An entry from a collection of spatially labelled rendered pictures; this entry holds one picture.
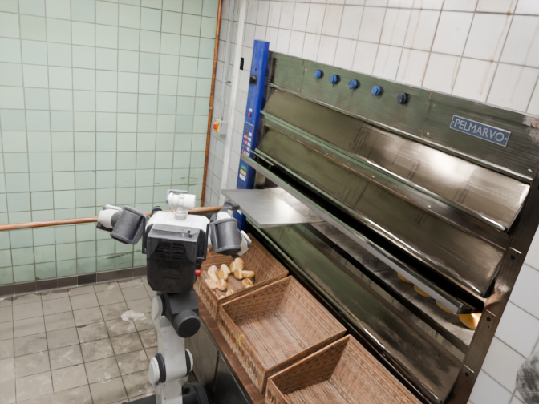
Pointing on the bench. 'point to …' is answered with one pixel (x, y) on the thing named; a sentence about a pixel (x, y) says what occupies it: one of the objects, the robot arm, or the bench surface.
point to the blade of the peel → (263, 208)
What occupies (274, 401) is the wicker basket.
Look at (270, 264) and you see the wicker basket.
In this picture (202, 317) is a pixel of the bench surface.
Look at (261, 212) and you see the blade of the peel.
